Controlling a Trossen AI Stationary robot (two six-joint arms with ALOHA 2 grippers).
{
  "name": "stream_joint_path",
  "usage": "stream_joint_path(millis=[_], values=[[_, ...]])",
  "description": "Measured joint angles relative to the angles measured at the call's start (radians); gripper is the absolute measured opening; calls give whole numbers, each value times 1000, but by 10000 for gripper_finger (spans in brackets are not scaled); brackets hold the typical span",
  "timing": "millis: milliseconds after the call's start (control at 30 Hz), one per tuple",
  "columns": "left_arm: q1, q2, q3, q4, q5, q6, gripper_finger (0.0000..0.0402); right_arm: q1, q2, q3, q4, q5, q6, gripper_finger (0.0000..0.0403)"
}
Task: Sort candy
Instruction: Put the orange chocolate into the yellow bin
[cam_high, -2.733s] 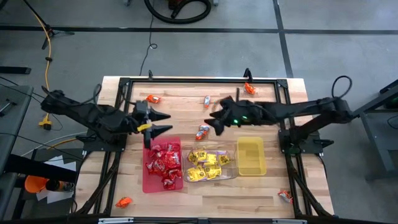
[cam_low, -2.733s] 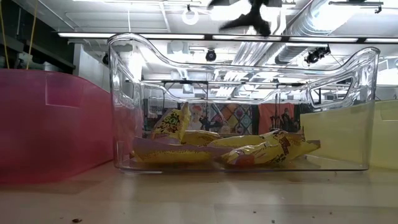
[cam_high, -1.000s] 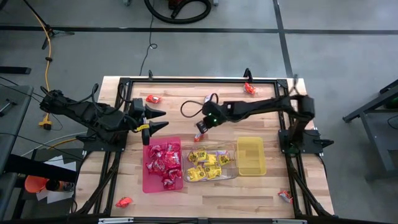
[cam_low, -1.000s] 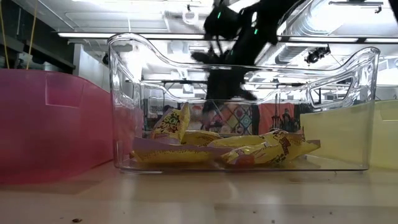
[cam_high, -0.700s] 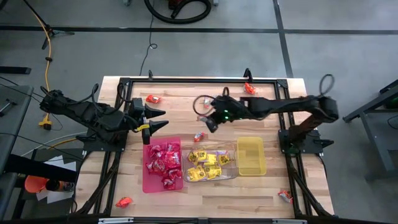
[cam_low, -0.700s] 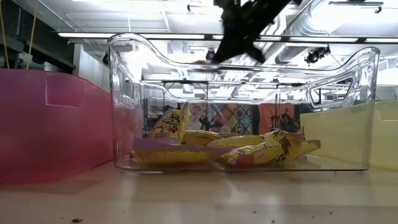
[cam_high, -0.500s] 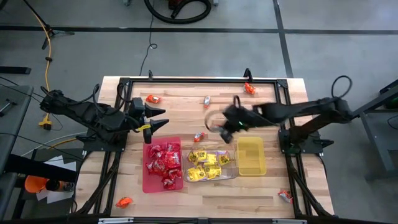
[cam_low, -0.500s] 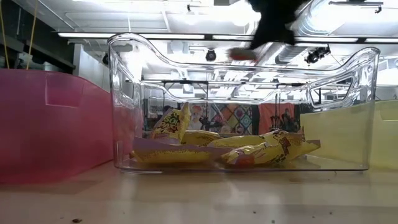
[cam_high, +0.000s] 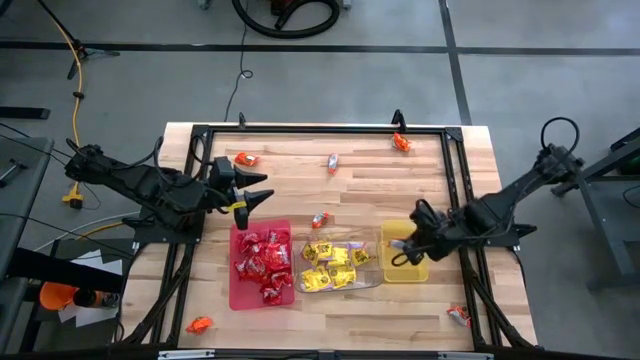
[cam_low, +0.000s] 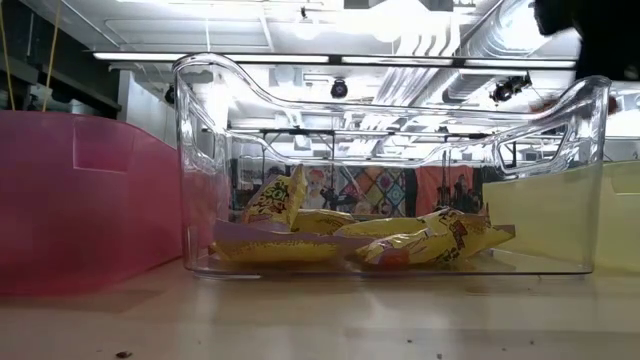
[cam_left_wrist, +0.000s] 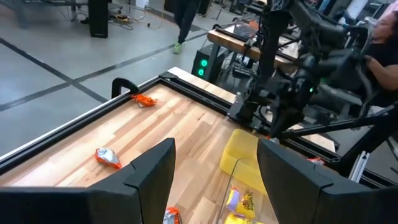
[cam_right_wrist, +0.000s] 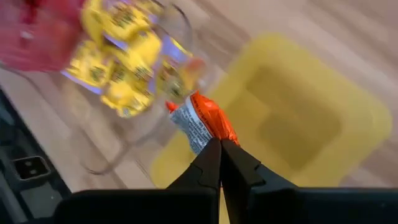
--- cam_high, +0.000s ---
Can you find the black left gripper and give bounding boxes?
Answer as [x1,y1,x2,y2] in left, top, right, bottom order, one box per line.
[208,155,275,231]

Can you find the black beam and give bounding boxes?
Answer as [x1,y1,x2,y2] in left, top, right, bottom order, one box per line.
[8,246,125,295]

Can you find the silver aluminium extrusion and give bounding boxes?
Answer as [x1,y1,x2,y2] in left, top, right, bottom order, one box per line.
[438,351,494,360]
[158,349,217,360]

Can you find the yellow extension cable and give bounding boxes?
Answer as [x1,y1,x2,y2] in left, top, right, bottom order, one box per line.
[51,18,86,210]

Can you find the yellow plastic bin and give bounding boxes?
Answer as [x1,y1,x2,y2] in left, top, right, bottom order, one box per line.
[380,219,431,284]

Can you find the black vacuum hose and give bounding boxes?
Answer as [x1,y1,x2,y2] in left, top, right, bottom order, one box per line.
[230,0,342,41]

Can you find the red plastic bin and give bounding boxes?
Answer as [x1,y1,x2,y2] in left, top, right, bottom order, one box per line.
[228,218,297,312]

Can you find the black flat bar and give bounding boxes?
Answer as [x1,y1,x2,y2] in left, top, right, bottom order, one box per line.
[0,105,52,121]

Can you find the grey side table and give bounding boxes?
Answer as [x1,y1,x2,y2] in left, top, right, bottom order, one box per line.
[0,135,55,281]

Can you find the white paper sheets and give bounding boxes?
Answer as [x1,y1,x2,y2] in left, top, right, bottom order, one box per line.
[56,249,124,329]

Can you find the black bottle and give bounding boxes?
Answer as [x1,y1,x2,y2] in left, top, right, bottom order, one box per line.
[73,288,122,309]

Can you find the white cable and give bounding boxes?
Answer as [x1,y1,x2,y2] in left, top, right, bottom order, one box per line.
[33,211,142,252]

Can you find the black metal stand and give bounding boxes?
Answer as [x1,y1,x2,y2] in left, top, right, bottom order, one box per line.
[549,127,640,292]

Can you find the orange candy packet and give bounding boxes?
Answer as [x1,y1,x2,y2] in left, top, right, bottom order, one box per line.
[185,315,214,336]
[391,131,413,153]

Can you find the black tripod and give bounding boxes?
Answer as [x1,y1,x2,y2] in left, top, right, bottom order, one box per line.
[34,0,122,82]

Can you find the orange cone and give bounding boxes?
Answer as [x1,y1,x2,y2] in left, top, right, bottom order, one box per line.
[39,280,82,313]

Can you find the black diagonal frame strut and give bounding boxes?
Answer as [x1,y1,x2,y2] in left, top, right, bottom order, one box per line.
[462,249,534,349]
[121,243,195,347]

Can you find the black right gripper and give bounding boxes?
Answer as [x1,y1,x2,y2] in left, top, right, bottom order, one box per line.
[392,198,469,267]

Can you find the clear plastic bin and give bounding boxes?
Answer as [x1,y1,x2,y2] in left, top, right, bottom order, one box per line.
[292,228,386,294]

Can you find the thin black cable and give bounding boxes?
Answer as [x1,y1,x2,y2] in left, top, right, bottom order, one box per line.
[223,0,254,124]

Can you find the black table frame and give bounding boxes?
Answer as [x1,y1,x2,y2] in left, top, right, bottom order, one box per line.
[119,123,536,351]

